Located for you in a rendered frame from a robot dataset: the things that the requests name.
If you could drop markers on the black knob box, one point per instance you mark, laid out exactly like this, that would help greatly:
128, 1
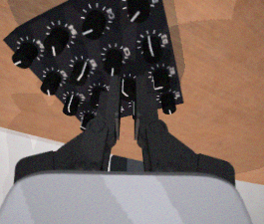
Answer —
128, 49

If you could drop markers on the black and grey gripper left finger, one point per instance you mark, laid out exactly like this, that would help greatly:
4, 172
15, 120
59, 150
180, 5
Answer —
91, 149

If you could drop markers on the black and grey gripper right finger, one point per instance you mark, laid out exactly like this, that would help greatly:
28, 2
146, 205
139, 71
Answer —
163, 152

